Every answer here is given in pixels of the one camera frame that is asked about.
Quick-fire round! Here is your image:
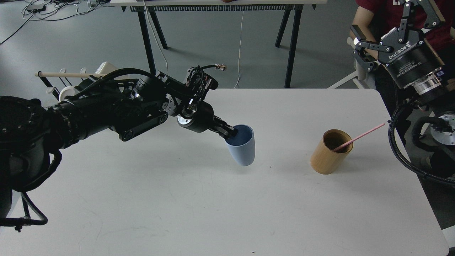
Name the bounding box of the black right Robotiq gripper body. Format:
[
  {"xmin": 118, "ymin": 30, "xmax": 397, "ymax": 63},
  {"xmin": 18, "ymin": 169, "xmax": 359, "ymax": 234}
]
[{"xmin": 389, "ymin": 28, "xmax": 444, "ymax": 89}]

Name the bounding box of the seated person red shirt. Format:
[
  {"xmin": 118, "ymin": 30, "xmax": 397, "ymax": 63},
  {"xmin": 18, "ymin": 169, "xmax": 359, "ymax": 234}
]
[{"xmin": 349, "ymin": 0, "xmax": 455, "ymax": 118}]

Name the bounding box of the background trestle table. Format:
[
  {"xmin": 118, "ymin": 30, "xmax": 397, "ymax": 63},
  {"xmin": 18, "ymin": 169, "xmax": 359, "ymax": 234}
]
[{"xmin": 109, "ymin": 0, "xmax": 328, "ymax": 89}]

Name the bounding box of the blue plastic cup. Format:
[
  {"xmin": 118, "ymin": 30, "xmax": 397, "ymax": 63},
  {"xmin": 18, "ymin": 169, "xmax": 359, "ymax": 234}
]
[{"xmin": 225, "ymin": 124, "xmax": 256, "ymax": 166}]

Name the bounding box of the white hanging cable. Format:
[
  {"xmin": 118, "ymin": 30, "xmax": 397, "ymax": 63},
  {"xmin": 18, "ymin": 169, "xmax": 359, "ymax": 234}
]
[{"xmin": 234, "ymin": 11, "xmax": 245, "ymax": 89}]

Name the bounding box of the black wire cup rack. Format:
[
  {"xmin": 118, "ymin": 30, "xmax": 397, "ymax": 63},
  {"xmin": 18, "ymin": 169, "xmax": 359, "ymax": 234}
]
[{"xmin": 39, "ymin": 72, "xmax": 86, "ymax": 102}]

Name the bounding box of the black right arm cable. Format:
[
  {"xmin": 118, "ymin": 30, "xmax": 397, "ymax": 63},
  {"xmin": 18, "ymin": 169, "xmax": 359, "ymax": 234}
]
[{"xmin": 387, "ymin": 101, "xmax": 455, "ymax": 186}]

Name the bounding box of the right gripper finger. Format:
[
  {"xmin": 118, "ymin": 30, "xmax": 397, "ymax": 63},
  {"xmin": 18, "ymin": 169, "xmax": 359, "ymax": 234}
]
[
  {"xmin": 350, "ymin": 25, "xmax": 395, "ymax": 73},
  {"xmin": 397, "ymin": 0, "xmax": 446, "ymax": 41}
]

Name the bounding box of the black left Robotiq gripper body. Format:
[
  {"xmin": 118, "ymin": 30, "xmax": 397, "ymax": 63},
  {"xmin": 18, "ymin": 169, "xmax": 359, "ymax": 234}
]
[{"xmin": 177, "ymin": 102, "xmax": 215, "ymax": 133}]

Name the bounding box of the bamboo cylinder holder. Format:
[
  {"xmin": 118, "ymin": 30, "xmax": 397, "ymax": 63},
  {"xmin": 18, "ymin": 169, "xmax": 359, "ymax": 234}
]
[{"xmin": 310, "ymin": 129, "xmax": 354, "ymax": 175}]

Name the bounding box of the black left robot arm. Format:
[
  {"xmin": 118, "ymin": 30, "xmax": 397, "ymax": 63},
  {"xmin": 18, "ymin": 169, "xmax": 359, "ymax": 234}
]
[{"xmin": 0, "ymin": 64, "xmax": 240, "ymax": 232}]

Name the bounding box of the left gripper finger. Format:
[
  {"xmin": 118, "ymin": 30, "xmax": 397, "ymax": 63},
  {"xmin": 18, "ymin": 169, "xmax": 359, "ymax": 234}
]
[
  {"xmin": 215, "ymin": 128, "xmax": 239, "ymax": 139},
  {"xmin": 213, "ymin": 116, "xmax": 235, "ymax": 133}
]

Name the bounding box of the white mug on rack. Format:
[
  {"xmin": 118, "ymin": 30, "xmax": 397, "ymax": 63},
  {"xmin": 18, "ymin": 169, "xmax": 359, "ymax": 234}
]
[{"xmin": 58, "ymin": 62, "xmax": 131, "ymax": 102}]

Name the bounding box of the white chair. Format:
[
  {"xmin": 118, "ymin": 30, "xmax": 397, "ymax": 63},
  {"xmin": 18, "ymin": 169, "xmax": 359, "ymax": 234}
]
[{"xmin": 328, "ymin": 60, "xmax": 376, "ymax": 90}]

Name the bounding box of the pink chopstick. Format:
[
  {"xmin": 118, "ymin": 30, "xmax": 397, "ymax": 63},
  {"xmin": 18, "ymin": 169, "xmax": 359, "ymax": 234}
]
[{"xmin": 332, "ymin": 123, "xmax": 385, "ymax": 152}]

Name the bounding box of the floor cables and adapter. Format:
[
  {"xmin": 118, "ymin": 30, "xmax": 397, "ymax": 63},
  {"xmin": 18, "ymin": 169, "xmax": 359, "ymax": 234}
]
[{"xmin": 0, "ymin": 0, "xmax": 114, "ymax": 45}]

